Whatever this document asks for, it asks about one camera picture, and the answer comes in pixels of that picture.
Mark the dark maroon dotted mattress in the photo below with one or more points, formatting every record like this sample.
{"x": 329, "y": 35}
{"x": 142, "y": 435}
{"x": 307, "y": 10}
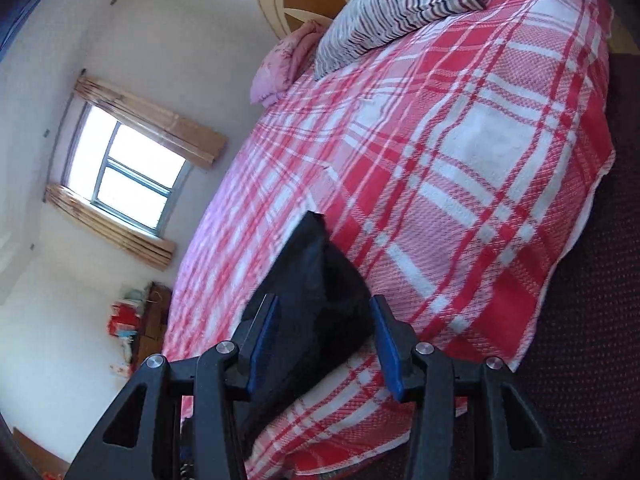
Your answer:
{"x": 582, "y": 369}

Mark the left beige curtain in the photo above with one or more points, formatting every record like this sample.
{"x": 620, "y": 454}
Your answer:
{"x": 152, "y": 250}

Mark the brown wooden desk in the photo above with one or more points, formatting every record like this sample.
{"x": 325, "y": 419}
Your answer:
{"x": 151, "y": 332}

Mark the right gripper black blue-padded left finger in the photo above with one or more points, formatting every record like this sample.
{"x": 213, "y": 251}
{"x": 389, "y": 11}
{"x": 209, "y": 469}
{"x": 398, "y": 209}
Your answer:
{"x": 138, "y": 436}

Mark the striped pillow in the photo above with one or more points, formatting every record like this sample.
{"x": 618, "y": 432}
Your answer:
{"x": 365, "y": 25}

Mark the black pants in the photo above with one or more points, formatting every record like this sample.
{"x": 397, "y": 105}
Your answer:
{"x": 321, "y": 319}

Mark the window with grey frame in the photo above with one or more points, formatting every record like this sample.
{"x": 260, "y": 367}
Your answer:
{"x": 122, "y": 172}

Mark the pink folded blanket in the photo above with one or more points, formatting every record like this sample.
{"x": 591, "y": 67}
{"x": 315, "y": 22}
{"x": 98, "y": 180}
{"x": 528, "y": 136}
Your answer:
{"x": 284, "y": 64}

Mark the right beige curtain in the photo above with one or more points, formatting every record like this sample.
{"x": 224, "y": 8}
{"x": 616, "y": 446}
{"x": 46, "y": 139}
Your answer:
{"x": 198, "y": 144}

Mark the red white plaid bedsheet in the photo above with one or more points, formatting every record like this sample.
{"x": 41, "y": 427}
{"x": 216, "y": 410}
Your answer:
{"x": 454, "y": 168}

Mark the beige curtain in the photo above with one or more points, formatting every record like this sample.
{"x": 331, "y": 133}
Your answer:
{"x": 152, "y": 250}
{"x": 198, "y": 144}

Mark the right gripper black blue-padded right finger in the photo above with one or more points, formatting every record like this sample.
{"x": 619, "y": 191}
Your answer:
{"x": 510, "y": 439}

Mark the red gift bag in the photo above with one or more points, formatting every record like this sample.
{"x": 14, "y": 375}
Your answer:
{"x": 124, "y": 318}

